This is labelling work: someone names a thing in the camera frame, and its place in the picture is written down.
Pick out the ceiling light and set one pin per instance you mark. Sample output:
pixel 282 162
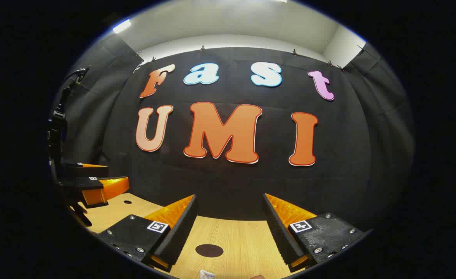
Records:
pixel 121 26

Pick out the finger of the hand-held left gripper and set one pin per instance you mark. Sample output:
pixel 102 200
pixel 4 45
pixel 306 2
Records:
pixel 107 190
pixel 88 170

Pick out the wooden desktop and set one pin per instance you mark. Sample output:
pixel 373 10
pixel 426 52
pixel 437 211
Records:
pixel 232 232

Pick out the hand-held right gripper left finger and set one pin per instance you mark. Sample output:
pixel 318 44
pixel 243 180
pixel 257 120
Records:
pixel 179 236

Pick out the black backdrop cloth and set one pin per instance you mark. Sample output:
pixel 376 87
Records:
pixel 220 182

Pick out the dark brown round coaster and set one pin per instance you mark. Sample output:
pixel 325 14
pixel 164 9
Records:
pixel 209 250

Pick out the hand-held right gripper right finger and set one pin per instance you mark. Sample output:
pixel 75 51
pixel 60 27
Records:
pixel 280 236

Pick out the white toothpaste tube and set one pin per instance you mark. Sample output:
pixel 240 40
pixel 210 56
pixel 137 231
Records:
pixel 206 275

